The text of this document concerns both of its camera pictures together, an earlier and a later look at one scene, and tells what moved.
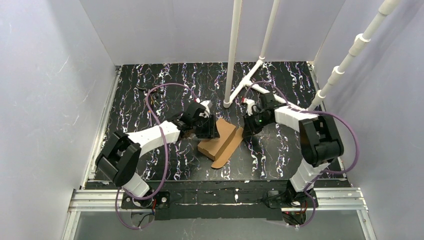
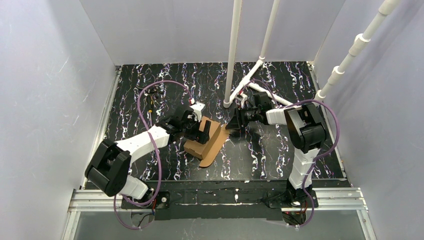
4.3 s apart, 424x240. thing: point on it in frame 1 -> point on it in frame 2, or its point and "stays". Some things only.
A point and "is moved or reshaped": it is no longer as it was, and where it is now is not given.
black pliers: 153,94 stays
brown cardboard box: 220,150 is moved or reshaped
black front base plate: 208,200 stays
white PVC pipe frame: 230,97 stays
